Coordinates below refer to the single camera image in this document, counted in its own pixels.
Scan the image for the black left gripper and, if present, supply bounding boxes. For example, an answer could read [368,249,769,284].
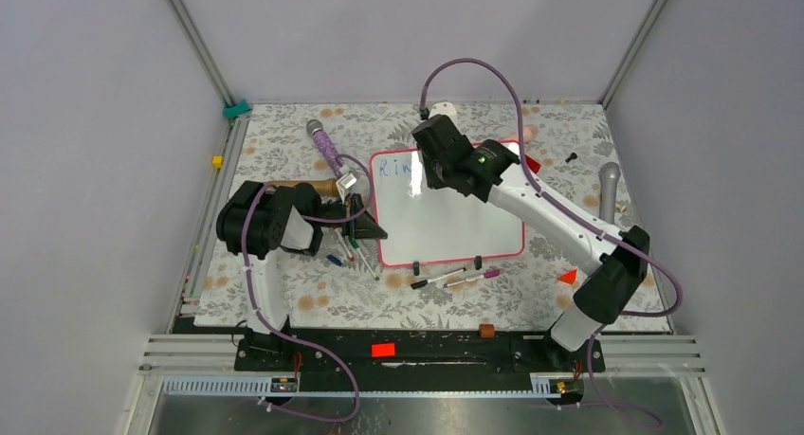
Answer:
[311,193,388,240]

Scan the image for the pink framed whiteboard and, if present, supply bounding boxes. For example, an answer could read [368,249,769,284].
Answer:
[370,149,526,267]

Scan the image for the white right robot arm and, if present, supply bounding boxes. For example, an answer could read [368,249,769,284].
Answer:
[411,115,649,371]

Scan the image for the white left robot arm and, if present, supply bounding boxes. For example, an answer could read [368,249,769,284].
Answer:
[215,180,388,370]

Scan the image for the green capped marker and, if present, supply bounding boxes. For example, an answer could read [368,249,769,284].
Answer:
[348,237,379,281]

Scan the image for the red capped marker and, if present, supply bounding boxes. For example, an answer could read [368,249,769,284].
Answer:
[335,229,356,262]

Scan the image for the blue marker cap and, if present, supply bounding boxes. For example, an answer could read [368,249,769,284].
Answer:
[326,255,343,267]

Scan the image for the black capped marker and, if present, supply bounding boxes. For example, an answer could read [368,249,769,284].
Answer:
[410,267,466,289]

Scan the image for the purple glitter microphone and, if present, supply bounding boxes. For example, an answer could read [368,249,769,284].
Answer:
[306,119,343,177]

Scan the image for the floral patterned mat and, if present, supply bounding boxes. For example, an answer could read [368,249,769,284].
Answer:
[233,103,618,331]

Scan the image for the red tape label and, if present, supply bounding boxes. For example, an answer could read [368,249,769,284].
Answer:
[370,342,396,358]

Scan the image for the purple capped marker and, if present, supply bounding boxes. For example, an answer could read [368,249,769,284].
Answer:
[443,269,502,288]

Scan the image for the brown small block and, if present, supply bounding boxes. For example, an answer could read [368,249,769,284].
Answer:
[478,323,496,339]

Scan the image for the yellow small cube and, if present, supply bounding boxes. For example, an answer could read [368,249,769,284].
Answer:
[211,155,224,170]

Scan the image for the silver toy microphone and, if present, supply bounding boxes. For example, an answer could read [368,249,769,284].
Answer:
[598,162,621,224]

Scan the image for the orange triangle block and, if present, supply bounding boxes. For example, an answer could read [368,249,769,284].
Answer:
[557,269,578,285]

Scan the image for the green corner clamp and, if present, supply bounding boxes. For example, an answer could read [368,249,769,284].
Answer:
[223,100,251,120]

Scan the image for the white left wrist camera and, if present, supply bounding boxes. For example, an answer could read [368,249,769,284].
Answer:
[336,172,357,201]

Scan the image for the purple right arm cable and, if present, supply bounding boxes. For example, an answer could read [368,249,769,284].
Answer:
[417,58,685,432]

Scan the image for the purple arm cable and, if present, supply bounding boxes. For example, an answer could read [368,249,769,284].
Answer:
[417,58,685,432]
[239,153,375,424]

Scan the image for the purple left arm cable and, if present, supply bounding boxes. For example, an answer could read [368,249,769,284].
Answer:
[239,153,375,424]

